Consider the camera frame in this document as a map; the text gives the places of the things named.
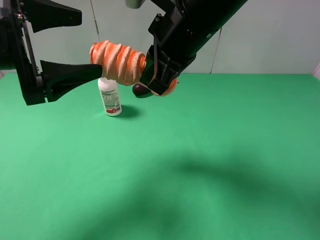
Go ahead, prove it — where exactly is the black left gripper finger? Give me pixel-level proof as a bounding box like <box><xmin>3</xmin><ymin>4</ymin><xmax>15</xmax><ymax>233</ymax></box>
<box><xmin>24</xmin><ymin>0</ymin><xmax>82</xmax><ymax>33</ymax></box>
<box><xmin>40</xmin><ymin>60</ymin><xmax>103</xmax><ymax>102</ymax></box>

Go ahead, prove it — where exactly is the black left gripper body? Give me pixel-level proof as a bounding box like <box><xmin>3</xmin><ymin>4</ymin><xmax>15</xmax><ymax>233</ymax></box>
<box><xmin>0</xmin><ymin>0</ymin><xmax>46</xmax><ymax>106</ymax></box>

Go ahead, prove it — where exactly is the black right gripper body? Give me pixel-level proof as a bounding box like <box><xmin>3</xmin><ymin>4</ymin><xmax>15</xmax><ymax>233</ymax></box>
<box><xmin>146</xmin><ymin>0</ymin><xmax>223</xmax><ymax>76</ymax></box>

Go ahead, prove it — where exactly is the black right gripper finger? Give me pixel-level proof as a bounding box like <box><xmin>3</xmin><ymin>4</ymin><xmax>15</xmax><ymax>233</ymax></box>
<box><xmin>141</xmin><ymin>51</ymin><xmax>160</xmax><ymax>83</ymax></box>
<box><xmin>140</xmin><ymin>55</ymin><xmax>196</xmax><ymax>95</ymax></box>

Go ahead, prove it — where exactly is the orange spiral bread roll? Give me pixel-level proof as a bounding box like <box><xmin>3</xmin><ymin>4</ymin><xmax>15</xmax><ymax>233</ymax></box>
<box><xmin>89</xmin><ymin>39</ymin><xmax>179</xmax><ymax>97</ymax></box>

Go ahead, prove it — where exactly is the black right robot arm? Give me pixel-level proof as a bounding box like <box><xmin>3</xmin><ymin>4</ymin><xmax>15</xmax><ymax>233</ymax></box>
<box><xmin>140</xmin><ymin>0</ymin><xmax>246</xmax><ymax>95</ymax></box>

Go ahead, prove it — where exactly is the purple eggplant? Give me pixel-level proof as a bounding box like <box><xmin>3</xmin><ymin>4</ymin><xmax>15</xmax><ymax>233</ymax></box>
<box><xmin>132</xmin><ymin>84</ymin><xmax>153</xmax><ymax>98</ymax></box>

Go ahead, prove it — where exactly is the white plastic bottle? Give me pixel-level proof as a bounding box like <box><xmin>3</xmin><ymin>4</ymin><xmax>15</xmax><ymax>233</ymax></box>
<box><xmin>97</xmin><ymin>77</ymin><xmax>122</xmax><ymax>117</ymax></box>

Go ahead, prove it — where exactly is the green tablecloth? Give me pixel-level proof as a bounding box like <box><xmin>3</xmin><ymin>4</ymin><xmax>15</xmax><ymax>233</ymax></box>
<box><xmin>0</xmin><ymin>73</ymin><xmax>320</xmax><ymax>240</ymax></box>

